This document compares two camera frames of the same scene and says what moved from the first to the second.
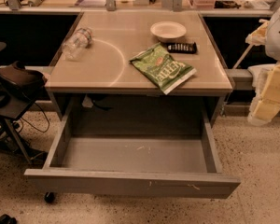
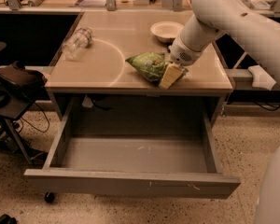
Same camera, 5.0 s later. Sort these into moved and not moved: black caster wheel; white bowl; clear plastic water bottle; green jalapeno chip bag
Moved: green jalapeno chip bag
Not moved: black caster wheel; white bowl; clear plastic water bottle
